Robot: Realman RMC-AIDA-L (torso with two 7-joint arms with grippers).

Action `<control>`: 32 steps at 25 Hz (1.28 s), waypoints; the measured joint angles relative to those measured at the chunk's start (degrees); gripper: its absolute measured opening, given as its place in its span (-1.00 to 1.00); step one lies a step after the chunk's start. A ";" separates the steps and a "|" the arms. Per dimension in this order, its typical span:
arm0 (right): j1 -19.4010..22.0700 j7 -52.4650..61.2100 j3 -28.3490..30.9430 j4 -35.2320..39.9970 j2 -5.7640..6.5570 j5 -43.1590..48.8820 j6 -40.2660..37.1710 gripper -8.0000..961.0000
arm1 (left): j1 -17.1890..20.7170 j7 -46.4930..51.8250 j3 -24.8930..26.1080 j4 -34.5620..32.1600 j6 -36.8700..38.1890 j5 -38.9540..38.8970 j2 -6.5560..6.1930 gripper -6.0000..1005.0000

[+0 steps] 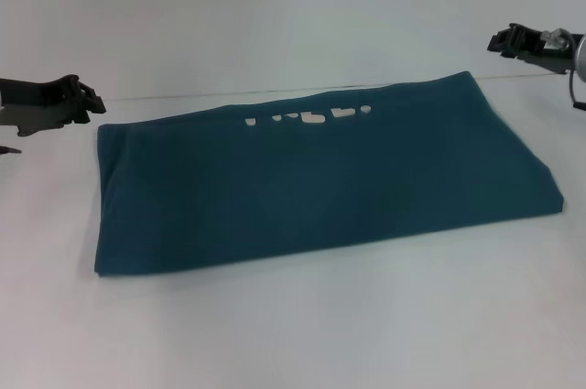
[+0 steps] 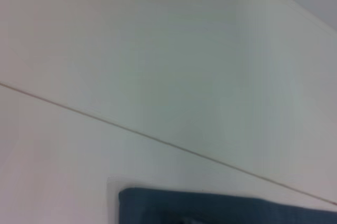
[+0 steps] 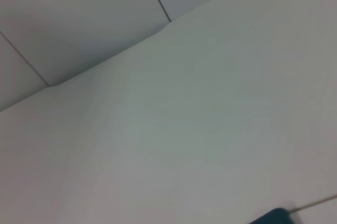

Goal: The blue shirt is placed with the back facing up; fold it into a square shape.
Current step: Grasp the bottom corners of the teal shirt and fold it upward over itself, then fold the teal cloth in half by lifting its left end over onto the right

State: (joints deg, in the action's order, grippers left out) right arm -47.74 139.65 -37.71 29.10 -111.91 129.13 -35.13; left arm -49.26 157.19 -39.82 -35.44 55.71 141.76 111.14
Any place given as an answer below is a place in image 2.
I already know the teal blue t-shirt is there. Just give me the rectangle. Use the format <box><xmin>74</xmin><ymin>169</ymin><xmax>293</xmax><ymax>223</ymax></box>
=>
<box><xmin>118</xmin><ymin>187</ymin><xmax>337</xmax><ymax>224</ymax></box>

